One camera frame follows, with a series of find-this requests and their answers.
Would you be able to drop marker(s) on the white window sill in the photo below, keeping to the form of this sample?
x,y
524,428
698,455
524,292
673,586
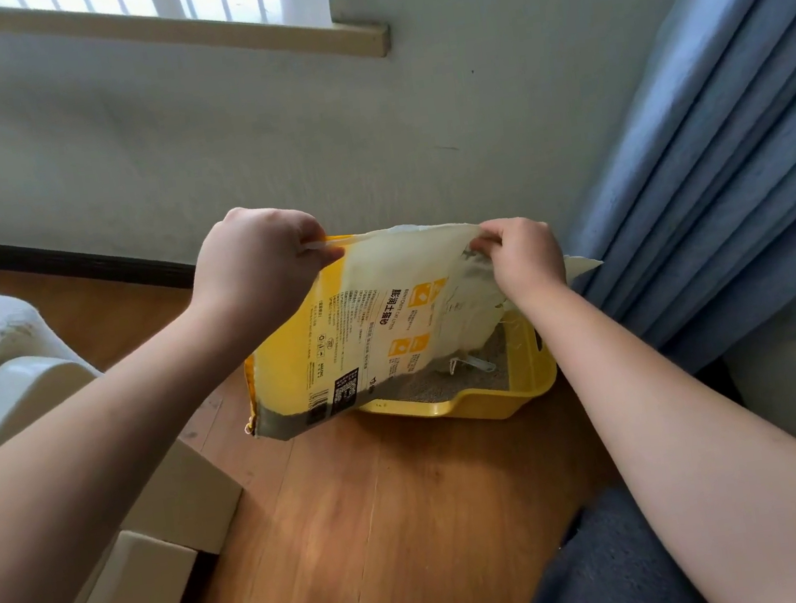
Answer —
x,y
148,16

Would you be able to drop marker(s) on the person's right forearm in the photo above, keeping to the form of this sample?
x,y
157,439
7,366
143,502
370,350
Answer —
x,y
717,445

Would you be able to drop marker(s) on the person's left hand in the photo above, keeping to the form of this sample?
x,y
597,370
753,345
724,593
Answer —
x,y
255,272

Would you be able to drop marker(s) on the black trousers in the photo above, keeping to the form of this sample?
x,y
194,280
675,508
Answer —
x,y
609,569

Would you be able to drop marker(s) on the person's right hand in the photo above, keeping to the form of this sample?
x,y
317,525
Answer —
x,y
527,258

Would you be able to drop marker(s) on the blue pleated curtain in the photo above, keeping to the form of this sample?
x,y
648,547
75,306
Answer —
x,y
716,161

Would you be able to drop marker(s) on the pale blue litter scoop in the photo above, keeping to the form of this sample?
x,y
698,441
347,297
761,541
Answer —
x,y
472,364

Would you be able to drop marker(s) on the white cat litter bag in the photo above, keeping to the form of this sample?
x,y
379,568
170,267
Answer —
x,y
372,330

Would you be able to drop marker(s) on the person's left forearm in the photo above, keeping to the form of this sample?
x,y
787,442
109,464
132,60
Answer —
x,y
79,486

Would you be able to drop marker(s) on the dark baseboard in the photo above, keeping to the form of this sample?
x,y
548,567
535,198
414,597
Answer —
x,y
57,262

